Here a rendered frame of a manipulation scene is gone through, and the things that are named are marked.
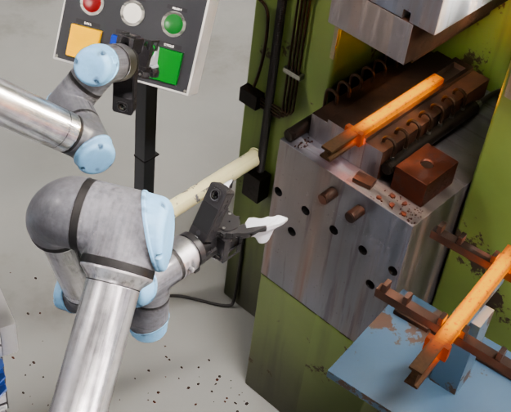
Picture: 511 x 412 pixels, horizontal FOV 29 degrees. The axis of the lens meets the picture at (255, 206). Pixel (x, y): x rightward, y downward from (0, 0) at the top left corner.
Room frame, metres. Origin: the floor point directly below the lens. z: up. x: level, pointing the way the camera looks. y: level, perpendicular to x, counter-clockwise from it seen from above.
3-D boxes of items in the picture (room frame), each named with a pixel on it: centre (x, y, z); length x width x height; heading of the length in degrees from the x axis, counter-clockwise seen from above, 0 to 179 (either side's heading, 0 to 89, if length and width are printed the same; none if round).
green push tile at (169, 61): (1.88, 0.25, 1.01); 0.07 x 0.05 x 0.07; 77
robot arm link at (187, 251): (1.31, 0.12, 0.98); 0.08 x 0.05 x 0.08; 52
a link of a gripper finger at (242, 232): (1.40, 0.02, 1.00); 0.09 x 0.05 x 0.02; 106
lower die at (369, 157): (1.91, -0.31, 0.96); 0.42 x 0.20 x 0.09; 142
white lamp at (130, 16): (1.95, 0.33, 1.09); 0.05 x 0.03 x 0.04; 52
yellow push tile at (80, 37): (1.92, 0.44, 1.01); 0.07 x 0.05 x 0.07; 77
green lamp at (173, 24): (1.92, 0.24, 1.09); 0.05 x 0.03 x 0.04; 52
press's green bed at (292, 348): (1.88, -0.36, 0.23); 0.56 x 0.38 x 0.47; 142
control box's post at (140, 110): (2.02, 0.31, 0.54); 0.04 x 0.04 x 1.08; 52
